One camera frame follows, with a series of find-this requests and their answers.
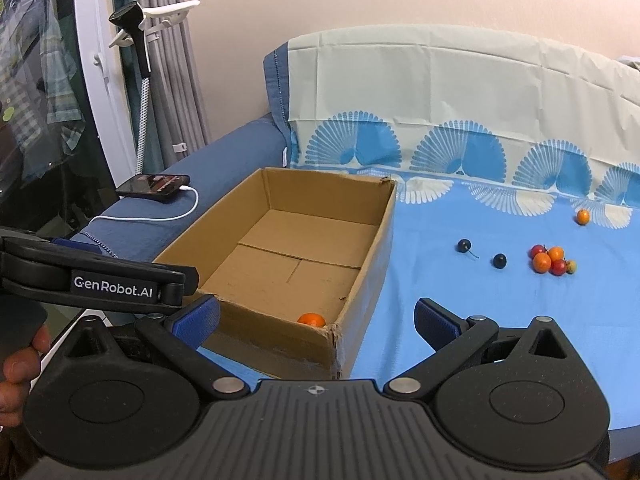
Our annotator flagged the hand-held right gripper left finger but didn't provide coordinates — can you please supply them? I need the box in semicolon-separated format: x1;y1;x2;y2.
55;294;251;401

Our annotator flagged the blue cushion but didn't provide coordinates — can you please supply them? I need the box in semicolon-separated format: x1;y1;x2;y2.
263;41;302;168

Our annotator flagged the white door frame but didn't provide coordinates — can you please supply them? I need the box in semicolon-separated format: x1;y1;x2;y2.
74;0;140;192

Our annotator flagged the black smartphone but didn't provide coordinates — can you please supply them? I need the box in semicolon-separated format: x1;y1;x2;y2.
116;174;192;203

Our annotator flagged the white plastic bracket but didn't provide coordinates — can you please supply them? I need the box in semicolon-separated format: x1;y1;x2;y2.
107;0;202;50

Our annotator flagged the person's left hand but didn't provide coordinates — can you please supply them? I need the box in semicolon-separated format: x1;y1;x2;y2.
0;324;52;429

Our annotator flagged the blue padded bed rail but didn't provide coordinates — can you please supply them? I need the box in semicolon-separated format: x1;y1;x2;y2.
70;115;292;281

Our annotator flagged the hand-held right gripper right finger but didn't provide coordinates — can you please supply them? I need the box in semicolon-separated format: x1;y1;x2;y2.
414;297;576;401

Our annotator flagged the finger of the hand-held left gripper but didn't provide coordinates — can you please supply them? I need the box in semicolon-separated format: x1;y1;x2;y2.
51;237;102;257
167;266;201;308

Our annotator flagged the grey curtain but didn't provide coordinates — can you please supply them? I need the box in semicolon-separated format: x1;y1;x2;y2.
137;0;213;171

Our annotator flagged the blue fan-print bed sheet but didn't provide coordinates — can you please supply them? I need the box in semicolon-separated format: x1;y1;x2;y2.
200;24;640;431

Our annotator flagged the brown cardboard box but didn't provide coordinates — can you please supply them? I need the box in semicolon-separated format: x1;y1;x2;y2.
152;167;398;381

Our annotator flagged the white charging cable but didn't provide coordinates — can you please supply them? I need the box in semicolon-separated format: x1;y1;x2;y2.
70;185;200;241

